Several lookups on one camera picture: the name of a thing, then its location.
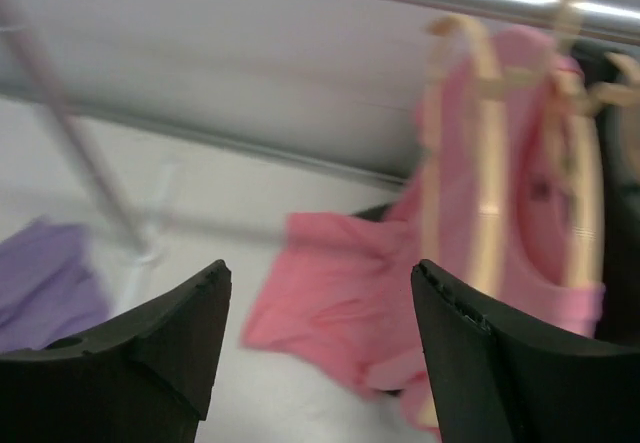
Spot white clothes rack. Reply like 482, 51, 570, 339
1, 0, 559, 307

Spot beige hanger in dark shirt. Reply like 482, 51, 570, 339
584, 52, 640, 174

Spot dark grey t shirt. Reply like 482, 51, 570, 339
354, 40, 639, 346

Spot beige hanger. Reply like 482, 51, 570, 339
584, 52, 640, 174
420, 13, 508, 296
543, 0, 604, 290

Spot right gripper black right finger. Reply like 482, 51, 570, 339
411, 260, 639, 443

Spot beige hanger in pink shirt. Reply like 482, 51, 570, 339
543, 0, 604, 290

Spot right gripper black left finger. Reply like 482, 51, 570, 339
1, 260, 232, 443

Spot pink t shirt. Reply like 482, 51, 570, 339
240, 26, 607, 437

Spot purple t shirt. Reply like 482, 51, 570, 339
1, 218, 110, 353

